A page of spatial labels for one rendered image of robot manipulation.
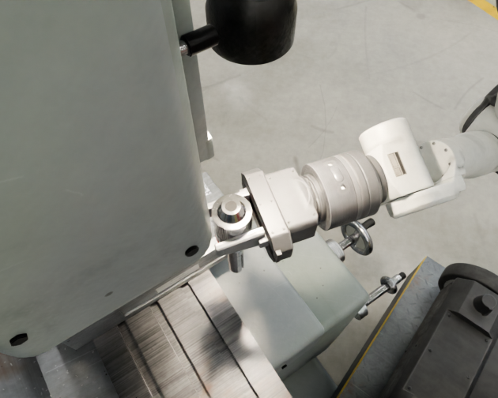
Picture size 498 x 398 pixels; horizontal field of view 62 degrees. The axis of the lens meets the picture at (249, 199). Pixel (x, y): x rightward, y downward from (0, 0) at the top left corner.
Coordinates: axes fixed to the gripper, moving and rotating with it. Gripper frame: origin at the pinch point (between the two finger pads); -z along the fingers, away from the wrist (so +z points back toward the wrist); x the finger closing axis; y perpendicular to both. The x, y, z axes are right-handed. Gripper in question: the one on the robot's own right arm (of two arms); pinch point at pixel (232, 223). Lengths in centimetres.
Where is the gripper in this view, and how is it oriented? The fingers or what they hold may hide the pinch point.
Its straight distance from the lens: 50.8
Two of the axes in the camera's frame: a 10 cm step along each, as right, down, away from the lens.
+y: 0.0, 5.0, 8.7
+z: 9.4, -2.9, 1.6
